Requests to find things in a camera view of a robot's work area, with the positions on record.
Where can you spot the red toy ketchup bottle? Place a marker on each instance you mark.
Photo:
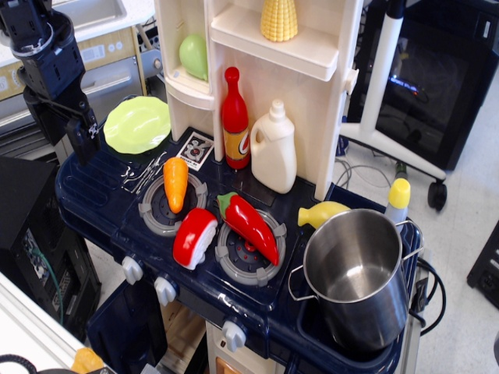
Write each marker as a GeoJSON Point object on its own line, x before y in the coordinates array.
{"type": "Point", "coordinates": [235, 122]}

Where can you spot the white stove knob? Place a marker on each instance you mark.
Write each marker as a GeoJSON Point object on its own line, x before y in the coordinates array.
{"type": "Point", "coordinates": [234, 335]}
{"type": "Point", "coordinates": [165, 291]}
{"type": "Point", "coordinates": [132, 270]}

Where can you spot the orange toy carrot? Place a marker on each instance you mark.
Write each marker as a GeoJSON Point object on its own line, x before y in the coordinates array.
{"type": "Point", "coordinates": [175, 176]}

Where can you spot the middle white stove knob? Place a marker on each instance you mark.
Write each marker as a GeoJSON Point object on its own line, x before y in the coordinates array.
{"type": "Point", "coordinates": [165, 291]}

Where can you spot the navy toy kitchen stove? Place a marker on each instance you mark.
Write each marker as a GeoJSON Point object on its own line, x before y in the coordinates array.
{"type": "Point", "coordinates": [285, 331]}

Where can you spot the right white stove knob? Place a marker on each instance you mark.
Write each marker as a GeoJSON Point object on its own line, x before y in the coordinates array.
{"type": "Point", "coordinates": [234, 335]}

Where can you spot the yellow cap squeeze bottle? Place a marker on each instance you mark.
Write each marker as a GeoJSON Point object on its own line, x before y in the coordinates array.
{"type": "Point", "coordinates": [398, 201]}

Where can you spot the black computer case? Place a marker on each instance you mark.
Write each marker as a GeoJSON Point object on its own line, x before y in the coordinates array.
{"type": "Point", "coordinates": [40, 254]}

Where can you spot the cream toy kitchen shelf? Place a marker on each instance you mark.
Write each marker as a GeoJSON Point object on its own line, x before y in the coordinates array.
{"type": "Point", "coordinates": [312, 73]}

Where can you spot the white rolling stand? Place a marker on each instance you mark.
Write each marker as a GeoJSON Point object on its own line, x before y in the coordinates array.
{"type": "Point", "coordinates": [364, 132]}

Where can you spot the red toy chili pepper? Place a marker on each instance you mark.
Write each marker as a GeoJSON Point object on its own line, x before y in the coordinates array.
{"type": "Point", "coordinates": [246, 221]}

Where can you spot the green toy plate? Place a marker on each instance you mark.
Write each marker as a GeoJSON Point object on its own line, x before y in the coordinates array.
{"type": "Point", "coordinates": [137, 125]}

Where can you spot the left grey stove burner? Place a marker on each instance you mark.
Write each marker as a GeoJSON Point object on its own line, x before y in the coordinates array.
{"type": "Point", "coordinates": [158, 215]}

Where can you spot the yellow toy on table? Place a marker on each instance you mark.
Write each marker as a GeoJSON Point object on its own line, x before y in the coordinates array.
{"type": "Point", "coordinates": [86, 360]}

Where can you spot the green toy pear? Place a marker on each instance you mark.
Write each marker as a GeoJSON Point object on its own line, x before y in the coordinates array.
{"type": "Point", "coordinates": [193, 56]}

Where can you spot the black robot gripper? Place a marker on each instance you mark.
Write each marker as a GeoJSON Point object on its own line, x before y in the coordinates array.
{"type": "Point", "coordinates": [52, 70]}

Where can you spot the white toy detergent jug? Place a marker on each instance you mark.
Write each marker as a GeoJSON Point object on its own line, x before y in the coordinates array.
{"type": "Point", "coordinates": [273, 150]}

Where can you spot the grey stove burner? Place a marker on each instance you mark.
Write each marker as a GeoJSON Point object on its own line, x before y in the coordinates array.
{"type": "Point", "coordinates": [158, 215]}
{"type": "Point", "coordinates": [242, 262]}

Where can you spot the red white toy sushi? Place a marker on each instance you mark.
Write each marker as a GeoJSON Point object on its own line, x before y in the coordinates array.
{"type": "Point", "coordinates": [193, 237]}

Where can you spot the stainless steel pot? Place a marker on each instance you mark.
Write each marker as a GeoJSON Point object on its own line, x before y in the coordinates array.
{"type": "Point", "coordinates": [353, 266]}

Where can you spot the right grey stove burner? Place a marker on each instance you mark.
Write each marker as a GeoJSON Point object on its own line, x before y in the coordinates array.
{"type": "Point", "coordinates": [242, 262]}

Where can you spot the left white stove knob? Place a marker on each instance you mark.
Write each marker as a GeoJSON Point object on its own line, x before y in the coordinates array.
{"type": "Point", "coordinates": [132, 270]}

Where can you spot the black cabinet with glass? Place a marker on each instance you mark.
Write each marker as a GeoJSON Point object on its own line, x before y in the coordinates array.
{"type": "Point", "coordinates": [444, 63]}

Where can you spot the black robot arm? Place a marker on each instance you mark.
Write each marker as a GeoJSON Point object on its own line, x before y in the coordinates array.
{"type": "Point", "coordinates": [43, 39]}

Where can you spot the yellow toy corn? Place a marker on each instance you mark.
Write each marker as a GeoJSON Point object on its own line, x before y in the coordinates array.
{"type": "Point", "coordinates": [278, 21]}

